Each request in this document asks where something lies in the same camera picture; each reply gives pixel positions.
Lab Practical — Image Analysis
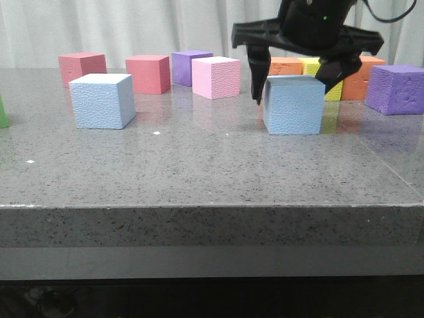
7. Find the red foam cube right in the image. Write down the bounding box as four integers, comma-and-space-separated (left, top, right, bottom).
125, 54, 171, 94

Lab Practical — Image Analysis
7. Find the yellow foam cube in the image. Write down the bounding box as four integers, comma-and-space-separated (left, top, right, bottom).
299, 57, 343, 101

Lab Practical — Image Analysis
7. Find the orange foam cube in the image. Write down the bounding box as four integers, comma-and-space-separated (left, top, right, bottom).
341, 56, 386, 100
268, 57, 303, 76

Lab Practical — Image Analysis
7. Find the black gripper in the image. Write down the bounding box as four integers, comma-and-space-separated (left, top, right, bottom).
231, 0, 384, 105

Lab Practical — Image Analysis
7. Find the red foam cube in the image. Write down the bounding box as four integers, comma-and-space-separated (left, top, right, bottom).
58, 52, 107, 88
125, 54, 171, 94

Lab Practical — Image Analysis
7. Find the white curtain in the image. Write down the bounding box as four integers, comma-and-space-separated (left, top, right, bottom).
0, 0, 424, 70

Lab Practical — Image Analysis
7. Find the light blue foam cube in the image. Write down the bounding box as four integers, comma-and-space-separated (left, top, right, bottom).
263, 75, 325, 135
69, 74, 136, 129

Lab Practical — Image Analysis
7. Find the green foam cube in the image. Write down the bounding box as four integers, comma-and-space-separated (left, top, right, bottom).
0, 97, 10, 129

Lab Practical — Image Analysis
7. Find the large purple foam cube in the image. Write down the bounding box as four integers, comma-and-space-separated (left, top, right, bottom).
364, 65, 423, 115

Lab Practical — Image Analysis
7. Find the red foam cube left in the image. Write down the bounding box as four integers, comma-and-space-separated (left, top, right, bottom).
58, 52, 107, 88

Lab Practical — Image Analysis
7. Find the orange foam cube back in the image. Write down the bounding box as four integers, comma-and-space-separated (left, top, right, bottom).
341, 56, 386, 100

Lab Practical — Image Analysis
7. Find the purple foam cube back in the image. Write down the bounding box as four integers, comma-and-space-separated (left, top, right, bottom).
172, 50, 214, 87

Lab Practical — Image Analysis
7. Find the orange foam cube front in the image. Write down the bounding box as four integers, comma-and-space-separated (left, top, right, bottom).
268, 57, 303, 76

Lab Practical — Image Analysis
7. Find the black cable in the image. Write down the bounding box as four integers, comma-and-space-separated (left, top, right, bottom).
362, 0, 418, 23

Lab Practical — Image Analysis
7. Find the pink foam cube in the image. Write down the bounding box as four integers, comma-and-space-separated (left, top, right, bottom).
192, 56, 240, 100

